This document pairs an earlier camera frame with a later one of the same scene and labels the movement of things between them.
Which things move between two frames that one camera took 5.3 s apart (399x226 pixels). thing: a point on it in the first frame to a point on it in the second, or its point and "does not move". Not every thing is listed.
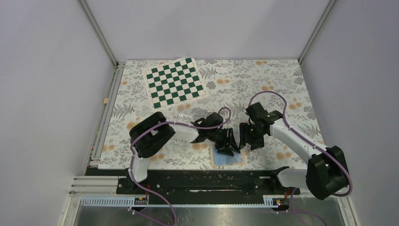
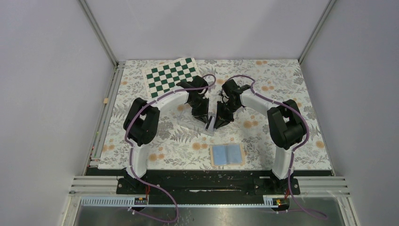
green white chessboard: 173,83 does not move
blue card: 219,159 does not move
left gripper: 232,147 to 203,115
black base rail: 199,182 does not move
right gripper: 255,143 to 222,119
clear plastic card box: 185,116 does not move
